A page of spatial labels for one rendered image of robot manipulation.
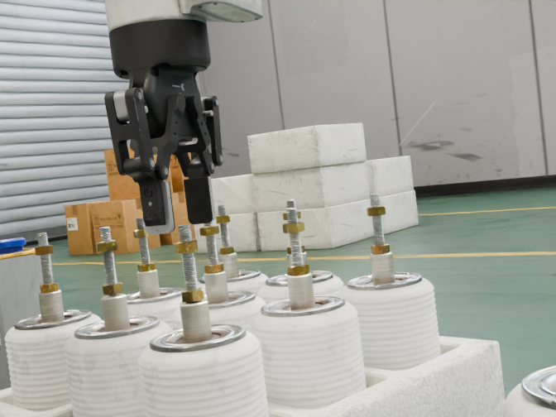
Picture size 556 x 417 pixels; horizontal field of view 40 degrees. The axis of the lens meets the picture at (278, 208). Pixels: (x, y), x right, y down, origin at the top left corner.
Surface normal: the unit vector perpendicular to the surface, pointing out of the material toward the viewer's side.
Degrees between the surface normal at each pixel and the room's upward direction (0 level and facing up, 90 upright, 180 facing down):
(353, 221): 90
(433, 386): 90
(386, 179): 90
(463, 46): 90
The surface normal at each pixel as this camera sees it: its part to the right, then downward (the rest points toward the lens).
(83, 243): -0.64, 0.10
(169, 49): 0.30, 0.01
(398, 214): 0.81, -0.07
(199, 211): -0.36, 0.09
